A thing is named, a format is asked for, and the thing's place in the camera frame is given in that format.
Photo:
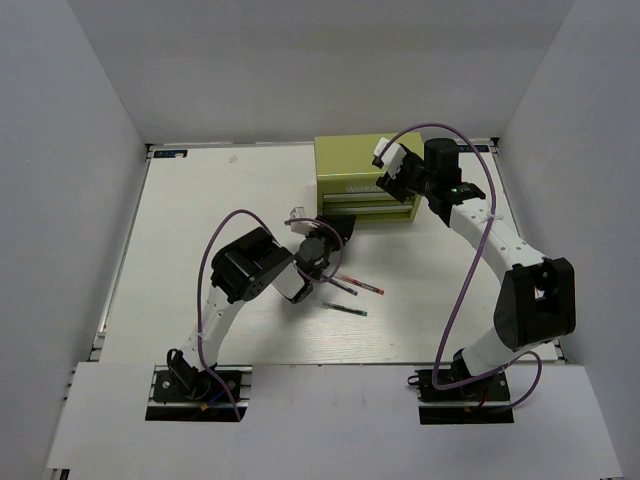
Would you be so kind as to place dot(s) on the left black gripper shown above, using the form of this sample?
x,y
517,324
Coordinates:
x,y
343,224

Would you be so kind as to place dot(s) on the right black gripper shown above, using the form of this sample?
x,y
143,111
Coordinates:
x,y
395,187

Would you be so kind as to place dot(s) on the chest drawer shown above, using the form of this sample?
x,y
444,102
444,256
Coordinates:
x,y
357,197

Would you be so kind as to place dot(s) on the green metal drawer chest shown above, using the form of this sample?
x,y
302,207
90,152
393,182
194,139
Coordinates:
x,y
344,164

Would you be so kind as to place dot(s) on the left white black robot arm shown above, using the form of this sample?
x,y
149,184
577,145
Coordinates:
x,y
237,274

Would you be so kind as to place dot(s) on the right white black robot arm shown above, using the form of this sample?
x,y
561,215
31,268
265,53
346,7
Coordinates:
x,y
536,301

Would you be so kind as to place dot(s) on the red gel pen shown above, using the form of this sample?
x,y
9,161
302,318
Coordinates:
x,y
361,284

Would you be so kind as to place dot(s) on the purple gel pen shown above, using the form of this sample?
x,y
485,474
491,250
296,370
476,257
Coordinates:
x,y
342,287

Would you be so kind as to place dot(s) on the right blue table label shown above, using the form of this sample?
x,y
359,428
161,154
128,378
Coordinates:
x,y
470,149

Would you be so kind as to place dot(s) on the blue table label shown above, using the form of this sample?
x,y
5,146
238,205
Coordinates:
x,y
170,154
470,149

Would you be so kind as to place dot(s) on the green gel pen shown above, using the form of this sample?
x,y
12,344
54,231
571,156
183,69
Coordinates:
x,y
345,309

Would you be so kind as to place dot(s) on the left blue table label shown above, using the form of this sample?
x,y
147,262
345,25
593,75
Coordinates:
x,y
170,154

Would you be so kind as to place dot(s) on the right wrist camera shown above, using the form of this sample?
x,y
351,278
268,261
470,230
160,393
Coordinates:
x,y
388,156

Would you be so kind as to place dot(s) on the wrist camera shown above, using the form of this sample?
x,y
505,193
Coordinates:
x,y
388,156
299,223

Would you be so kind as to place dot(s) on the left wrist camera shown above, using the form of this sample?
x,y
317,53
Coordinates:
x,y
299,223

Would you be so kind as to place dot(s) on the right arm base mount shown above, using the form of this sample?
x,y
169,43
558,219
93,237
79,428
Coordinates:
x,y
486,402

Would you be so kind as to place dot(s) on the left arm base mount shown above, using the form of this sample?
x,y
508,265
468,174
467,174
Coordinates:
x,y
169,401

